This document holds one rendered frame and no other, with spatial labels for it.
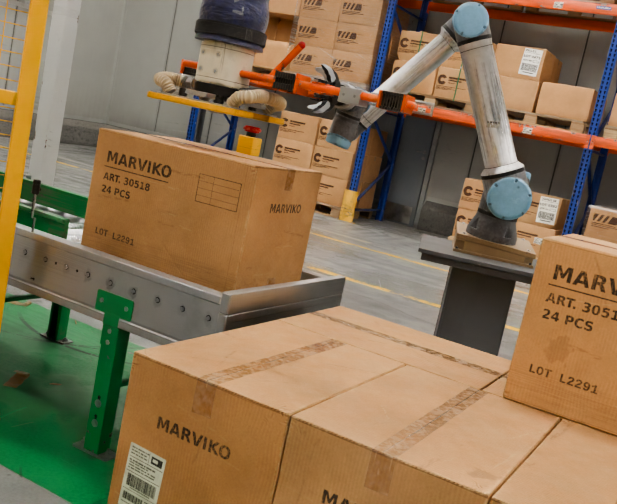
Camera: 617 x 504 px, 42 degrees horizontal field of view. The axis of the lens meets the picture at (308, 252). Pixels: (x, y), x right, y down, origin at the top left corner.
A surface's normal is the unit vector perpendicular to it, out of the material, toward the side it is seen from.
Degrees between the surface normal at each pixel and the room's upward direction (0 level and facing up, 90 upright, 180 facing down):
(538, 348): 90
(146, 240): 90
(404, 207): 90
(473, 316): 90
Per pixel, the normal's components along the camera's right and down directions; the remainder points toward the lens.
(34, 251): -0.48, 0.04
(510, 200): -0.15, 0.27
